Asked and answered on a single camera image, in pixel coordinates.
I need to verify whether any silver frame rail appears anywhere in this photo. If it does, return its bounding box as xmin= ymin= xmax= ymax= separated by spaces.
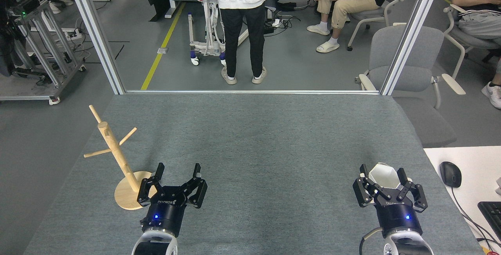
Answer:
xmin=124 ymin=90 xmax=381 ymax=95

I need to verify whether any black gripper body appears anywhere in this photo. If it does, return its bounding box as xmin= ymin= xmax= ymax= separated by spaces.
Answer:
xmin=140 ymin=187 xmax=188 ymax=237
xmin=374 ymin=199 xmax=423 ymax=237

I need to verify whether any empty grey office chair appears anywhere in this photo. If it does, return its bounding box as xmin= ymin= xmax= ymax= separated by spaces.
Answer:
xmin=355 ymin=23 xmax=466 ymax=148

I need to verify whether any seated person with phone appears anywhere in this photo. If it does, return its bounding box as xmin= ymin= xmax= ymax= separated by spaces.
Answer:
xmin=451 ymin=0 xmax=501 ymax=110

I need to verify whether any grey white-framed office chair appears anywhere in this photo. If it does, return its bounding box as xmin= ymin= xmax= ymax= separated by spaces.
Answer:
xmin=443 ymin=4 xmax=501 ymax=79
xmin=346 ymin=0 xmax=405 ymax=51

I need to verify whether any seated person with controller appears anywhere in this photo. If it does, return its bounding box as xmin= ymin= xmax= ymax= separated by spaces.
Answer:
xmin=303 ymin=0 xmax=387 ymax=54

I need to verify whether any black mouse cable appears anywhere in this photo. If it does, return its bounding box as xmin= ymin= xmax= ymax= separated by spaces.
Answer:
xmin=450 ymin=187 xmax=501 ymax=248

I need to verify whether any metal equipment cart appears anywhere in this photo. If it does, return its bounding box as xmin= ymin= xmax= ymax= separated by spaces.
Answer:
xmin=0 ymin=0 xmax=87 ymax=105

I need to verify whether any black keyboard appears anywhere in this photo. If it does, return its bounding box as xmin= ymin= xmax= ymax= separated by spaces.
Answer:
xmin=478 ymin=201 xmax=501 ymax=243

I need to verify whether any wooden cup rack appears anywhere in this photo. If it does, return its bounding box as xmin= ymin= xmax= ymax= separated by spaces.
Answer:
xmin=83 ymin=104 xmax=159 ymax=210

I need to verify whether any black computer mouse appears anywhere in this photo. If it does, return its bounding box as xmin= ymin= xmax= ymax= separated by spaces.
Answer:
xmin=440 ymin=162 xmax=462 ymax=188

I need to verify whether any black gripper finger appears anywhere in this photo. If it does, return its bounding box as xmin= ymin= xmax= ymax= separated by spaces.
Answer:
xmin=353 ymin=164 xmax=392 ymax=208
xmin=137 ymin=163 xmax=165 ymax=207
xmin=177 ymin=163 xmax=208 ymax=209
xmin=395 ymin=168 xmax=428 ymax=213

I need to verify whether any silver frame post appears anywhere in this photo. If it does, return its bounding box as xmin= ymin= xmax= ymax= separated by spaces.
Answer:
xmin=380 ymin=0 xmax=447 ymax=96
xmin=64 ymin=0 xmax=126 ymax=95

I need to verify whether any white faceted cup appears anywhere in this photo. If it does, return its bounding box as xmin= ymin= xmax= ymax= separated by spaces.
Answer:
xmin=368 ymin=162 xmax=412 ymax=190

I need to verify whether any white stand on wheels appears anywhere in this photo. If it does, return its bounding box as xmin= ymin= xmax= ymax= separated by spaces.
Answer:
xmin=178 ymin=0 xmax=251 ymax=66

